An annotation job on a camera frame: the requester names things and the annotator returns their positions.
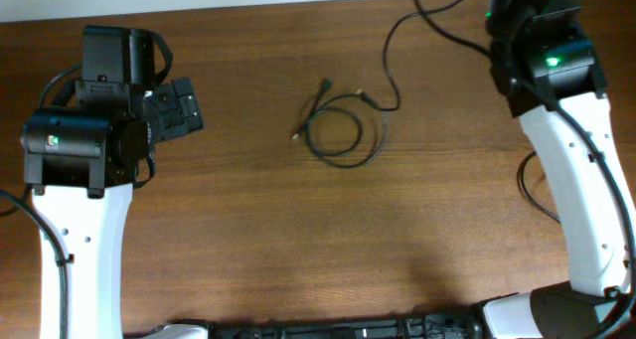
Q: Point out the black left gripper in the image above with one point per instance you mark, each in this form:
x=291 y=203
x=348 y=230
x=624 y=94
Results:
x=181 y=107

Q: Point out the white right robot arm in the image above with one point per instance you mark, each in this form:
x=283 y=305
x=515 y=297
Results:
x=549 y=72

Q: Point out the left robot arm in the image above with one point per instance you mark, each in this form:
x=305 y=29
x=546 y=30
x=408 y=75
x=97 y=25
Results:
x=96 y=123

